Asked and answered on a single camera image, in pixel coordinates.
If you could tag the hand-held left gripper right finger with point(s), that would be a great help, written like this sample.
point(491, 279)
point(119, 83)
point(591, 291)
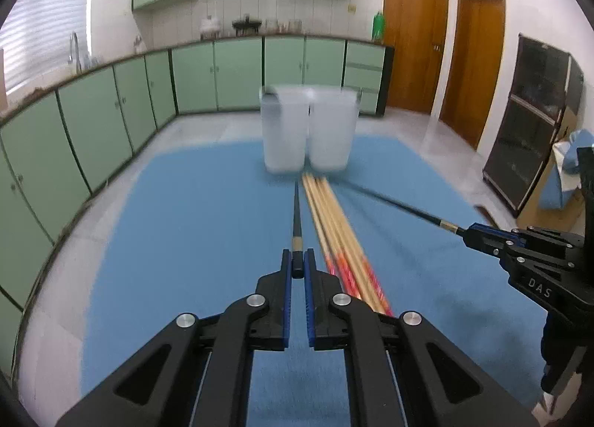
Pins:
point(310, 297)

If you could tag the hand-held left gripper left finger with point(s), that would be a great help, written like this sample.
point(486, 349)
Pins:
point(288, 278)

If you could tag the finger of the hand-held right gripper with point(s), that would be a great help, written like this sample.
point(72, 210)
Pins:
point(492, 229)
point(485, 246)

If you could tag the black chopstick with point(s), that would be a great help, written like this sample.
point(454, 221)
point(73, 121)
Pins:
point(297, 223)
point(408, 210)

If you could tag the wooden chopstick with red end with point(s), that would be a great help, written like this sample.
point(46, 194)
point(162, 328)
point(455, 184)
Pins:
point(332, 241)
point(318, 227)
point(357, 246)
point(345, 246)

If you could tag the white plastic utensil cup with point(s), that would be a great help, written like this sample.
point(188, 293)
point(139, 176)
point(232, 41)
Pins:
point(333, 130)
point(284, 130)

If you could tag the blue cloth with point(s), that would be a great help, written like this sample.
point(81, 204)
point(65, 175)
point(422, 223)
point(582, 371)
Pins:
point(557, 185)

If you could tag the blue mat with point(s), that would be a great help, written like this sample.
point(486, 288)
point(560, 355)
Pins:
point(195, 232)

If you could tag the black glass cabinet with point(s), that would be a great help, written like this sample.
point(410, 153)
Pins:
point(529, 130)

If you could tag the brown wooden door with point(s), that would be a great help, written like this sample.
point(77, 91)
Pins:
point(475, 60)
point(413, 37)

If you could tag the green lower kitchen cabinets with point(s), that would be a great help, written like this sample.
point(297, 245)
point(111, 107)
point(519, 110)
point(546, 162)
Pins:
point(241, 69)

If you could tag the green bottle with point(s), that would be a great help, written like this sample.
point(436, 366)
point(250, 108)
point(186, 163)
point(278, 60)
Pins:
point(378, 28)

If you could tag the glass jars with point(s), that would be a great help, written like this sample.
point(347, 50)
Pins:
point(283, 26)

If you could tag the black wok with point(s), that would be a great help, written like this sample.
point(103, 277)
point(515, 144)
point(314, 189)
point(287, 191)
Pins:
point(246, 25)

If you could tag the white cooking pot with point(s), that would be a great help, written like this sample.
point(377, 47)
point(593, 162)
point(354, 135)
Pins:
point(210, 26)

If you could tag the metal sink faucet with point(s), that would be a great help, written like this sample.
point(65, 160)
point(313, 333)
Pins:
point(75, 53)

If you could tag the white window blind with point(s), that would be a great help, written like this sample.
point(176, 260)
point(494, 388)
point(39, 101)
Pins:
point(51, 14)

